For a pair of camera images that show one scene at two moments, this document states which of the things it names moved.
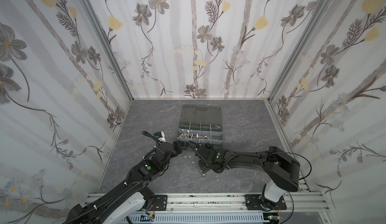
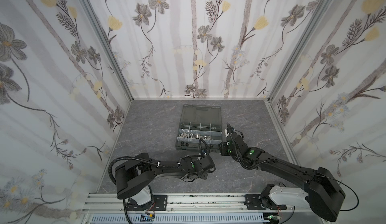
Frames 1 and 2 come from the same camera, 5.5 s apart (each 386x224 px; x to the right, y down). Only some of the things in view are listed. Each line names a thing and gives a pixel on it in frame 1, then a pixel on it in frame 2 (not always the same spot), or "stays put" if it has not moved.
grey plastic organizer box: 200,124 stays put
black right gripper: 198,150 -> 232,136
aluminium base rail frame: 230,204 stays put
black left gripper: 175,147 -> 206,162
